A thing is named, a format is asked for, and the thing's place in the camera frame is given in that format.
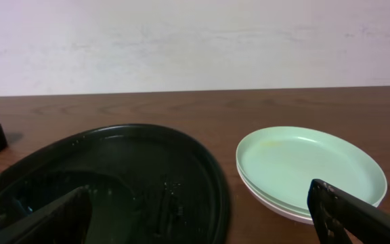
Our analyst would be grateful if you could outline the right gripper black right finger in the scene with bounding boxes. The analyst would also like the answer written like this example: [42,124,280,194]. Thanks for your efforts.
[307,179,390,243]

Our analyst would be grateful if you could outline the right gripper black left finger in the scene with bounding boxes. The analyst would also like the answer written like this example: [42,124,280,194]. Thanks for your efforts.
[0,187,92,244]

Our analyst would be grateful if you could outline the pink round plate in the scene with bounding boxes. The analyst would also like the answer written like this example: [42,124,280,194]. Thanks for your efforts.
[238,168,387,224]

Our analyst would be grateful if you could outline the mint green plate with stain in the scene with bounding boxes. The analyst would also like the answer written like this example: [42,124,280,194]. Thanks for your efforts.
[235,126,388,213]

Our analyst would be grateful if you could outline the round black serving tray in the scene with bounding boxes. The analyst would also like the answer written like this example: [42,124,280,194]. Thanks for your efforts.
[0,124,230,244]

